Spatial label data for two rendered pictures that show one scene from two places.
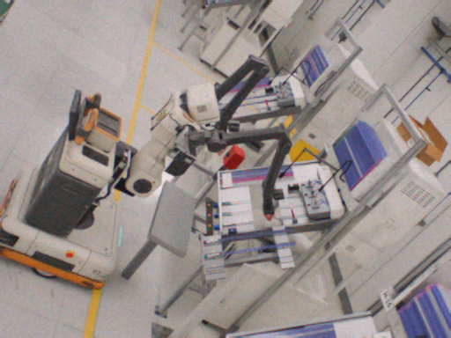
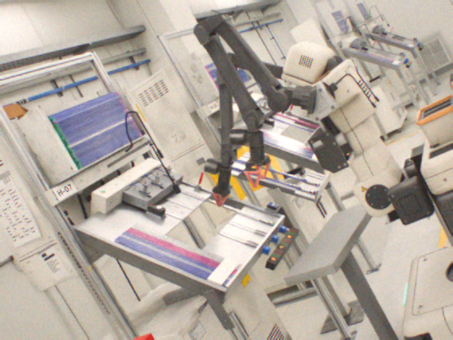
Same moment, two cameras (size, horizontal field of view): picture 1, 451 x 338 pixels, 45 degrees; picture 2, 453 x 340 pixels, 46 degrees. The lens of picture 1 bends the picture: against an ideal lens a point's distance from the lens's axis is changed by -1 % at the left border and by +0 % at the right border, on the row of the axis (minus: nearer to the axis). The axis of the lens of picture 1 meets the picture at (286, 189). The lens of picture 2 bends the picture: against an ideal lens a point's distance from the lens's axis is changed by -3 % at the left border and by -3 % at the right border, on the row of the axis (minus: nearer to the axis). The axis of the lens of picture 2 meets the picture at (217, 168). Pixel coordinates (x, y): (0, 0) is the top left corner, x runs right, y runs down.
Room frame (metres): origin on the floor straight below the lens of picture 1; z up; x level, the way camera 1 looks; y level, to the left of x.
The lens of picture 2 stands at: (4.22, 2.27, 1.32)
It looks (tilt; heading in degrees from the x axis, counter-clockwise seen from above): 5 degrees down; 241
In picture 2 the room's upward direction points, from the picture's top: 30 degrees counter-clockwise
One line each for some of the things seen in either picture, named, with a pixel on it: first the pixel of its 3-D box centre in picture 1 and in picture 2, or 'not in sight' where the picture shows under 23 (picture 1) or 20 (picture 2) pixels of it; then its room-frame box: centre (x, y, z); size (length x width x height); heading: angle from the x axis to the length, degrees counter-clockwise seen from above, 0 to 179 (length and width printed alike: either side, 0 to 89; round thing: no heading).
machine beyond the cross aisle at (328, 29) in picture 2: not in sight; (349, 68); (-0.94, -2.72, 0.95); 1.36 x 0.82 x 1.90; 119
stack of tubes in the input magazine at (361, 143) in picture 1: (362, 157); (91, 131); (3.32, -0.22, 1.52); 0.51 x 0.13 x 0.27; 29
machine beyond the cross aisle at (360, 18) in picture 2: not in sight; (370, 51); (-2.22, -3.40, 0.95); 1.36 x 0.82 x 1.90; 119
